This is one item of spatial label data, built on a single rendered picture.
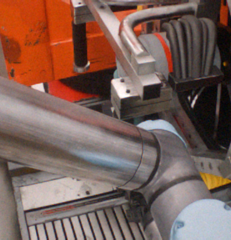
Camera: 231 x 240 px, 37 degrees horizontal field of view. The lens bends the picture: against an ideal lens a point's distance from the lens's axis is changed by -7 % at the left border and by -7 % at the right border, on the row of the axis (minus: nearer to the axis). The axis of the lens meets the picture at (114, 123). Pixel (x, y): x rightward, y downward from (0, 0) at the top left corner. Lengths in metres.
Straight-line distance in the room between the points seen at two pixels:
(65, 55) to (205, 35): 0.74
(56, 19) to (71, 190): 0.71
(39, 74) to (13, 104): 0.95
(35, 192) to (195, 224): 1.21
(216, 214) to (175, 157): 0.10
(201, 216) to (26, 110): 0.20
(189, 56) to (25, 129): 0.32
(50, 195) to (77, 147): 1.17
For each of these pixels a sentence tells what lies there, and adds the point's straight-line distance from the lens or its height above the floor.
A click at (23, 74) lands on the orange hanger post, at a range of 1.25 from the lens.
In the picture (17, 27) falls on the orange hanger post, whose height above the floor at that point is 0.77.
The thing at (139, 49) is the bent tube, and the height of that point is 1.01.
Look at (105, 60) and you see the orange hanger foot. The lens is 1.30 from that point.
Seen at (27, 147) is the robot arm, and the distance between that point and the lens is 0.32.
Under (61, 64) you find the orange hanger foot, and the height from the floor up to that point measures 0.59.
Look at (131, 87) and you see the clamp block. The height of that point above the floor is 0.95.
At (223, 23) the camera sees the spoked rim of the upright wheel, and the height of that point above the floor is 0.93.
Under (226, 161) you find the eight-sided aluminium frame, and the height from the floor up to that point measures 0.77.
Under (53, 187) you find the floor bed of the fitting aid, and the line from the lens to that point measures 1.52.
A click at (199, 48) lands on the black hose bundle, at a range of 0.56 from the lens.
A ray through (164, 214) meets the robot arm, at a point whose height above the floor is 0.97.
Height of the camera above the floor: 1.31
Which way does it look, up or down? 45 degrees down
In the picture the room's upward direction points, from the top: straight up
